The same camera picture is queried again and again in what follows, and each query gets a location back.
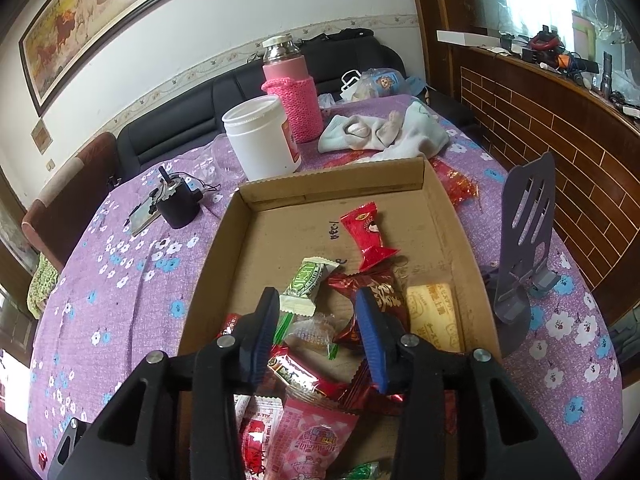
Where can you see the black sofa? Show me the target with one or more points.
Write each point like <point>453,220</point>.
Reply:
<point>165,135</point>

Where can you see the brown door with glass panes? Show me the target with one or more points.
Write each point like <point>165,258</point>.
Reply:
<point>10,270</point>

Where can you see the small wall picture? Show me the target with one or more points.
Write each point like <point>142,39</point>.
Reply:
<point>41,136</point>

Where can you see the red foil wrapper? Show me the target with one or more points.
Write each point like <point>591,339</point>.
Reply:
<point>457,182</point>

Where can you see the gold snack packet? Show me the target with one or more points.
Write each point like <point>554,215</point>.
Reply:
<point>432,315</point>

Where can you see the dark red candy packet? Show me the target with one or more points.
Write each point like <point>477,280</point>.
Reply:
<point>385,300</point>

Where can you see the framed horse painting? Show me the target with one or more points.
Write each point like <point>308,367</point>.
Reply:
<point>100,20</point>

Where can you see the pale blue white cloth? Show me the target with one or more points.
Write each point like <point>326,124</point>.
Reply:
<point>420,135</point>

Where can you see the purple floral tablecloth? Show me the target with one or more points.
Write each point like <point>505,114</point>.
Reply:
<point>125,310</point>

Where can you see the brown armchair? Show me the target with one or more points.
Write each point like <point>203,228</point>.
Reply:
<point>70,195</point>

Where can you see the flat notebook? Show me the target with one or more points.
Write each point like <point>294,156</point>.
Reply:
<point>140,222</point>

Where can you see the dark red ridged packet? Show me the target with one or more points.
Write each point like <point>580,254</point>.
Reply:
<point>362,390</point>

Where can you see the bottle with pink knit sleeve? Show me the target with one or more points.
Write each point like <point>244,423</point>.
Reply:
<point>292,100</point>

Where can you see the red cartoon snack packet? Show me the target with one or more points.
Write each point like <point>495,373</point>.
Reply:
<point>367,240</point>

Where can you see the green white snack packet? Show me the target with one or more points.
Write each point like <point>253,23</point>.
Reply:
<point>305,285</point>

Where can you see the green cloth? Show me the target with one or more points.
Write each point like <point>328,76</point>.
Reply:
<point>42,285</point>

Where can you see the small black device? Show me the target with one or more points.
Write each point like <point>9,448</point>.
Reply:
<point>175,210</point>

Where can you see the plastic bag with cartoon print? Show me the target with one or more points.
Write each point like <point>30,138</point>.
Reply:
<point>380,82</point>

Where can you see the clear plastic cup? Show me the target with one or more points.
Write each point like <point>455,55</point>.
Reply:
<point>225,160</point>

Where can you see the white plastic jar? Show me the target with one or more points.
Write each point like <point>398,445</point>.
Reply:
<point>260,140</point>

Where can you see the clear candy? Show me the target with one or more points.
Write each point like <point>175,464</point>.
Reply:
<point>312,332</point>

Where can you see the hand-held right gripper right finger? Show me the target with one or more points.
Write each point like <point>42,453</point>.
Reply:
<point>372,340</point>

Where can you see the large pink snack packet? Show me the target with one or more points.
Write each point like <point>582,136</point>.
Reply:
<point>310,440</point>

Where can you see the wooden brick-pattern counter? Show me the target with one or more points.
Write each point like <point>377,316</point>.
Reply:
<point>550,110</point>

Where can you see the small red snack packet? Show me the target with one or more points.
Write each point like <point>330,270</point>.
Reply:
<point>230,325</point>

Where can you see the grey phone stand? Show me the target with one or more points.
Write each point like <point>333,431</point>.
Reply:
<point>525,200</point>

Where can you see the cardboard box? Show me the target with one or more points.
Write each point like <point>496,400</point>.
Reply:
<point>300,220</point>

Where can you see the white flat box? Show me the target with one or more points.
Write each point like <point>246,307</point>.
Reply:
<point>465,37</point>

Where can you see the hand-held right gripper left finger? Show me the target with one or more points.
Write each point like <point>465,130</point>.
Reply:
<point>265,330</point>

